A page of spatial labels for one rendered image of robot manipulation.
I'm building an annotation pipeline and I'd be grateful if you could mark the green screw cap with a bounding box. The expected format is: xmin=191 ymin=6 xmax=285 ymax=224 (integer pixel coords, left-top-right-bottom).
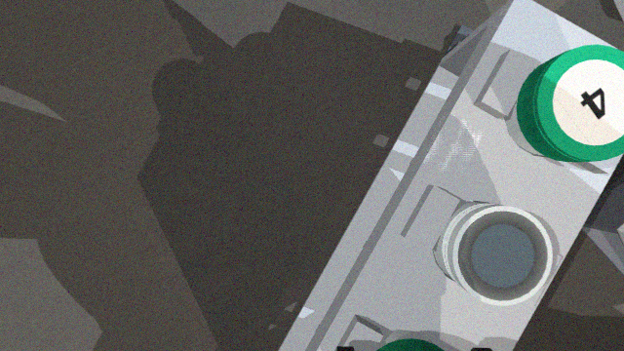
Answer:
xmin=376 ymin=338 xmax=445 ymax=351
xmin=517 ymin=45 xmax=624 ymax=163

